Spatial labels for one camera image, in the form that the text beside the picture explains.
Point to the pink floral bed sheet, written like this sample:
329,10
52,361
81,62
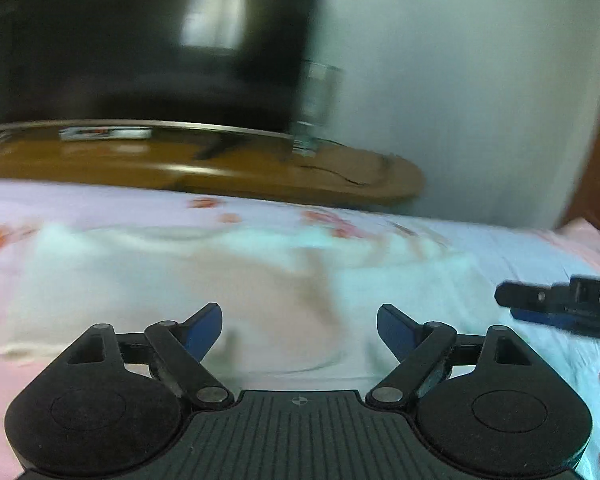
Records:
540,390

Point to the white flat device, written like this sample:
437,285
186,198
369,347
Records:
105,133

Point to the black flat television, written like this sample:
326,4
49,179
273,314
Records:
130,40

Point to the small white garment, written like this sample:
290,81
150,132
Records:
260,280

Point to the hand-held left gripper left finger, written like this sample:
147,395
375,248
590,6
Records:
206,329

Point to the wooden television stand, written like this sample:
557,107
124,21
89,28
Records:
260,170

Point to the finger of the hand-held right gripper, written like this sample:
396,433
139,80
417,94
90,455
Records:
527,296

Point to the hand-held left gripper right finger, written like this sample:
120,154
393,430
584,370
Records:
394,331

